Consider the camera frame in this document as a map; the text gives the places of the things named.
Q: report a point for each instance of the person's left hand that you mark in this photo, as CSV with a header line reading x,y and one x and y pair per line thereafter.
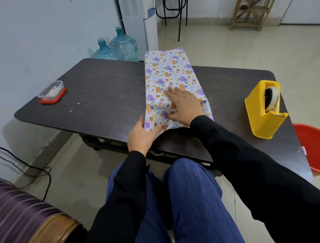
x,y
140,140

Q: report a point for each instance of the person's right hand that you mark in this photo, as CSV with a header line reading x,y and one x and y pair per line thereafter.
x,y
188,107

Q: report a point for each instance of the person's right middle finger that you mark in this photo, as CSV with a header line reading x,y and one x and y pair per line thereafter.
x,y
175,93

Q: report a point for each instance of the person's right little finger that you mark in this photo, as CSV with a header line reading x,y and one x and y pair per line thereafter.
x,y
188,92

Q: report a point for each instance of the person's left thumb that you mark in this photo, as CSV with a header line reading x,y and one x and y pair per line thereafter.
x,y
156,129

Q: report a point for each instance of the person's right thumb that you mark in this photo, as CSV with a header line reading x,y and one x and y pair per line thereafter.
x,y
173,115

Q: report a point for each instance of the cartoon patterned wrapping paper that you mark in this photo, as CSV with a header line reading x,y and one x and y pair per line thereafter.
x,y
166,72

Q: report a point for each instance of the person's right forearm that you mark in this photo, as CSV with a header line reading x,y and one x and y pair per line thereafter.
x,y
250,175

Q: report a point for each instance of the person's left forearm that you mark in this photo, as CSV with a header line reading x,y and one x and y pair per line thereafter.
x,y
125,195

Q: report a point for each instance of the large blue water jug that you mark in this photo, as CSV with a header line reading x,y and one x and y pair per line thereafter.
x,y
125,46

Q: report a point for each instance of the yellow tape dispenser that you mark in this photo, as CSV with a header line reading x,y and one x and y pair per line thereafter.
x,y
260,120

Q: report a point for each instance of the white water dispenser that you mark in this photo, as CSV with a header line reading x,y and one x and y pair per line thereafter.
x,y
140,22

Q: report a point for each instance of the person's right leg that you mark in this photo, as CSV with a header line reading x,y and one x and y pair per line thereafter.
x,y
197,200

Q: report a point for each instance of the person's leg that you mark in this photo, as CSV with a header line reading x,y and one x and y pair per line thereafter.
x,y
197,200
152,212

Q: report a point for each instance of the small blue water jug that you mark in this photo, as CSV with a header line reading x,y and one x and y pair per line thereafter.
x,y
103,52

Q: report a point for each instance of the person's left leg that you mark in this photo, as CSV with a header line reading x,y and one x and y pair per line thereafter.
x,y
152,212

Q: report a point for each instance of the clear tape roll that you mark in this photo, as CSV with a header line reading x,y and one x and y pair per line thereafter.
x,y
273,96

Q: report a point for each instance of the wooden stool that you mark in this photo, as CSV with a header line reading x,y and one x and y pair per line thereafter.
x,y
250,23

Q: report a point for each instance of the clear container with red lid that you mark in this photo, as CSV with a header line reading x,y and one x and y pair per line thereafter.
x,y
51,94

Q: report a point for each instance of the red plastic stool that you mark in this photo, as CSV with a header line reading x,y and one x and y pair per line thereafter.
x,y
308,142

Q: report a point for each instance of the white door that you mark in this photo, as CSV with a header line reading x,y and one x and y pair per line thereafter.
x,y
302,11

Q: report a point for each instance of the black table frame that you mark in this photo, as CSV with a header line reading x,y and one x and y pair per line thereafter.
x,y
105,145

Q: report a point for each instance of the black metal chair frame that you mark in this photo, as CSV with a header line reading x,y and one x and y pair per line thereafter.
x,y
180,20

